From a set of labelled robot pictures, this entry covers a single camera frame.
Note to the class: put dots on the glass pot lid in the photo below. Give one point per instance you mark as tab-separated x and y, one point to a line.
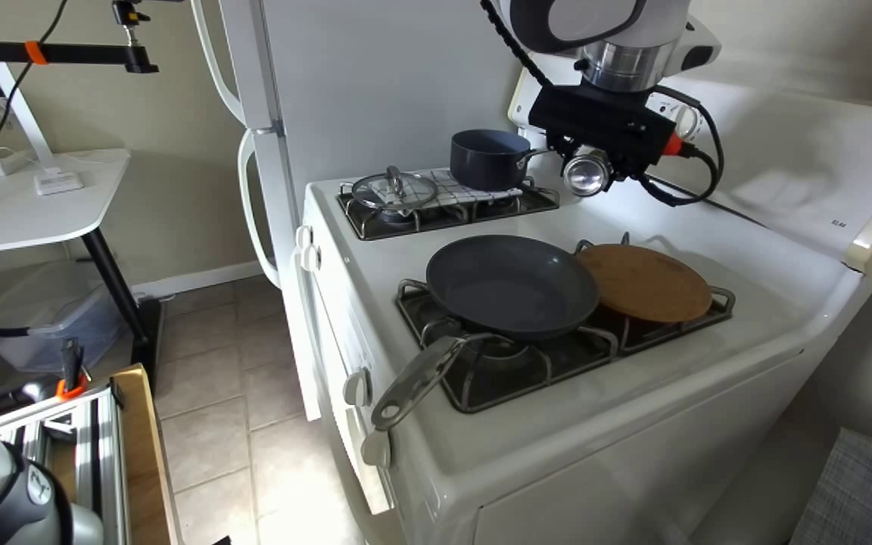
395	193

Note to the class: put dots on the white refrigerator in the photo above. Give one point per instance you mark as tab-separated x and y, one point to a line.
377	80

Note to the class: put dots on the white gas stove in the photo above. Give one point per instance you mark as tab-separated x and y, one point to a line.
607	443

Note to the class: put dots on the dark grey frying pan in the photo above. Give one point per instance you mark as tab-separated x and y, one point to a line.
506	282

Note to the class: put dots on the dark blue saucepan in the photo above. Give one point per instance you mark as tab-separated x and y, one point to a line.
483	163

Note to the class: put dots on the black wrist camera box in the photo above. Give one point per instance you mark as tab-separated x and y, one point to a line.
596	115

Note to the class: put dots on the black bar with orange tape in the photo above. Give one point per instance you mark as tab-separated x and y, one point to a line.
83	51

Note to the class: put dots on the black mount clamp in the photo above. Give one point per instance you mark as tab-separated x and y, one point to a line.
130	13

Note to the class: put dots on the white checked dish towel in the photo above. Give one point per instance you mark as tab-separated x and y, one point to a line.
477	200

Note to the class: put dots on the aluminium profile frame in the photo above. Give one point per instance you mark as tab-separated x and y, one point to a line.
105	455

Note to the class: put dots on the white stand pole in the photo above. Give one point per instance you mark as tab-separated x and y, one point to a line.
17	108

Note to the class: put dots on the grey woven mat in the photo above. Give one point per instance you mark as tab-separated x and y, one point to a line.
860	495

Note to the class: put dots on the white stove burner knob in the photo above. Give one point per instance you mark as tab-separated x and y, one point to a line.
306	249
358	388
377	446

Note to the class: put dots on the clear plastic storage bin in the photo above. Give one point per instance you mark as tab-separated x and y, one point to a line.
51	321

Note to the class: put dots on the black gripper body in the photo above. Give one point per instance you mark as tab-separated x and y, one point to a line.
627	153

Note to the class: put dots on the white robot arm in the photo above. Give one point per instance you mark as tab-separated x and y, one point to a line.
627	62

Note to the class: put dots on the round brown cork trivet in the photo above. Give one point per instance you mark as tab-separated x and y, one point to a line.
650	288

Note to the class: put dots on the wooden board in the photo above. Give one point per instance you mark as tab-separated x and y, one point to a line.
142	455

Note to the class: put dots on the white table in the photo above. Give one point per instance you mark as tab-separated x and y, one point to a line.
23	200

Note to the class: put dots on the small white box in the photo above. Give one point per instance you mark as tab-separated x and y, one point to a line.
58	182

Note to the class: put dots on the black cast iron burner grate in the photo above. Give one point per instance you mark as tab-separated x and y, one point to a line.
515	374
455	215

